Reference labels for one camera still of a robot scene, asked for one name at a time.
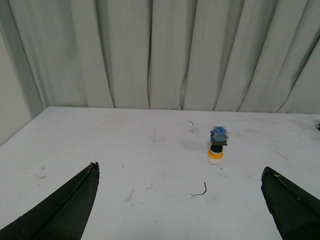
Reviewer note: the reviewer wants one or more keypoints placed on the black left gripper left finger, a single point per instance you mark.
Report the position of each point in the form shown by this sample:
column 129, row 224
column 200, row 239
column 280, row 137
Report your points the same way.
column 63, row 215

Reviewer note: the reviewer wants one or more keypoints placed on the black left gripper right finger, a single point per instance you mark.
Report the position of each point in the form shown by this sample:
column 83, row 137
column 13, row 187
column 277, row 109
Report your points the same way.
column 296, row 212

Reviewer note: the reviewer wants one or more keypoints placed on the yellow push button switch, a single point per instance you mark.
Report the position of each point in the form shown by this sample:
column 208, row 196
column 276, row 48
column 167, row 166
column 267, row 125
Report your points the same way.
column 218, row 138

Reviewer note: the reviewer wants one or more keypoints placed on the white pleated curtain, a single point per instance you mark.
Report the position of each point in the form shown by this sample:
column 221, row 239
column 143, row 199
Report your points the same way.
column 207, row 55

